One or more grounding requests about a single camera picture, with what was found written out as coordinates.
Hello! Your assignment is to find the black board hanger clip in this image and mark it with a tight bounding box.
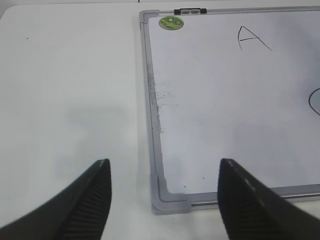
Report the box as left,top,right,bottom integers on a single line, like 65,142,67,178
173,8,208,15

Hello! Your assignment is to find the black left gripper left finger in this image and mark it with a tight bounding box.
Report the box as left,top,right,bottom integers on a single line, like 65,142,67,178
0,159,112,240

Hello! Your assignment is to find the round green magnet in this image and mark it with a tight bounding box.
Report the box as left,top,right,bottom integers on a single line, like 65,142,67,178
158,16,184,31

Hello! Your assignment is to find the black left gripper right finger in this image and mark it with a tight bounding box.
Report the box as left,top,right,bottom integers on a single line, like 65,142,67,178
217,158,320,240

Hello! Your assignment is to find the white framed whiteboard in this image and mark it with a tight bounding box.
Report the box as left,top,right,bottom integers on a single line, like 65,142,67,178
139,6,320,215

